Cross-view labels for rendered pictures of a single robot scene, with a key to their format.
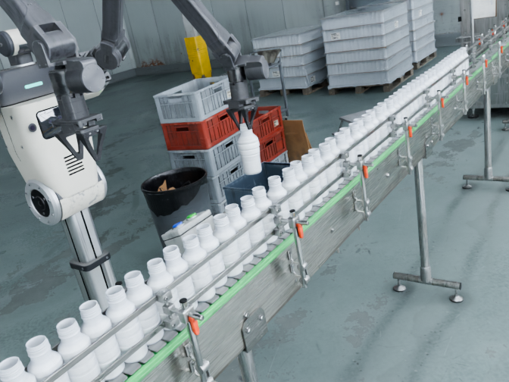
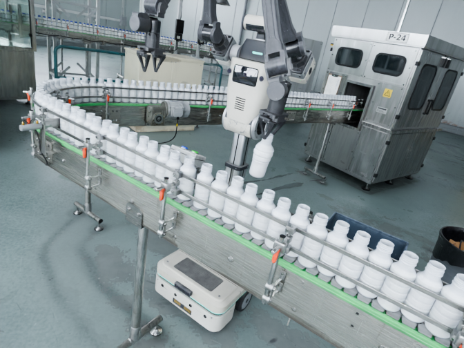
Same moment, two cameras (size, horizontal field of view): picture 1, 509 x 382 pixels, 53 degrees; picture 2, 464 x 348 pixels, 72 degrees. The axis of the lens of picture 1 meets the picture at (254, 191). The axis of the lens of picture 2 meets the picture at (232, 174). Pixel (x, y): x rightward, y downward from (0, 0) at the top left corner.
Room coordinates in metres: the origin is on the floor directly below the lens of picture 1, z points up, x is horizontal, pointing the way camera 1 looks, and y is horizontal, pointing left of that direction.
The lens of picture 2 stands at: (1.36, -1.11, 1.58)
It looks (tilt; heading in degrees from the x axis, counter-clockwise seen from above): 22 degrees down; 82
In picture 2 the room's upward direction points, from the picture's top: 11 degrees clockwise
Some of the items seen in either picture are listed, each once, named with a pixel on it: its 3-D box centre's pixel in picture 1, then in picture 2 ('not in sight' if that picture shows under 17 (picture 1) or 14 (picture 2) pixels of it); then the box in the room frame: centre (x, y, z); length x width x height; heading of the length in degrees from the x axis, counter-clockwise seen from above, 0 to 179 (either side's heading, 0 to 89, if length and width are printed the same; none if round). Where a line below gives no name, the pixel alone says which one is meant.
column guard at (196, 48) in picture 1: (199, 61); not in sight; (11.73, 0.66, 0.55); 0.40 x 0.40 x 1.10; 51
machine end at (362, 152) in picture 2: not in sight; (380, 109); (4.05, 3.59, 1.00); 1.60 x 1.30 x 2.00; 33
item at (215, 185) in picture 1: (215, 176); not in sight; (4.08, 0.30, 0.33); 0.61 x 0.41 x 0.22; 148
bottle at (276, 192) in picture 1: (278, 203); (204, 186); (1.41, -0.06, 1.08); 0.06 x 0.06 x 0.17
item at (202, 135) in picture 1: (204, 125); not in sight; (4.09, 0.29, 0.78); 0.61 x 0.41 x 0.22; 148
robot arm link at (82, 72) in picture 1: (73, 64); (146, 16); (1.11, 0.32, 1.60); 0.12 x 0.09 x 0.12; 52
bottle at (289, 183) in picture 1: (291, 194); (218, 193); (1.46, -0.11, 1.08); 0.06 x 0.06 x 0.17
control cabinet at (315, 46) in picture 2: not in sight; (294, 79); (3.50, 6.70, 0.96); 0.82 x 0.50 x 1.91; 33
